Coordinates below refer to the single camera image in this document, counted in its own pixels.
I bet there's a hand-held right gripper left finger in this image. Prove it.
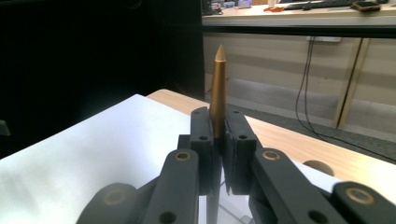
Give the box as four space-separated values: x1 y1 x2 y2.
177 106 216 197

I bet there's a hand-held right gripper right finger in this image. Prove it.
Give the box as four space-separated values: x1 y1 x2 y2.
223 107 263 196

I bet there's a dark pencil with gold end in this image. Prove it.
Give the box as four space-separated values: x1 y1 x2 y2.
208 44 228 140

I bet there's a beige office desk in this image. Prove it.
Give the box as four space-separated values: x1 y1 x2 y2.
201 0 396 131

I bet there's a white table sheet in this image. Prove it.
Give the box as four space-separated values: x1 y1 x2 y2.
0 93 344 224

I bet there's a white power outlet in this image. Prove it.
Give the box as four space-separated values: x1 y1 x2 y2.
305 35 343 44

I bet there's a black curtain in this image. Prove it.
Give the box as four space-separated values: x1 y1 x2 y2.
0 0 206 161

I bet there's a black keyboard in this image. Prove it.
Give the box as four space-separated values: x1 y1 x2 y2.
283 0 357 11

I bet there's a brown wallet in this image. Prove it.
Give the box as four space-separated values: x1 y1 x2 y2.
349 1 383 13

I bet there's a round table cable grommet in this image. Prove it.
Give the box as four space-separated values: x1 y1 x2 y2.
302 159 335 177

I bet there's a black power cable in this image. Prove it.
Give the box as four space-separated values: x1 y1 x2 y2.
301 36 396 162
294 36 396 165

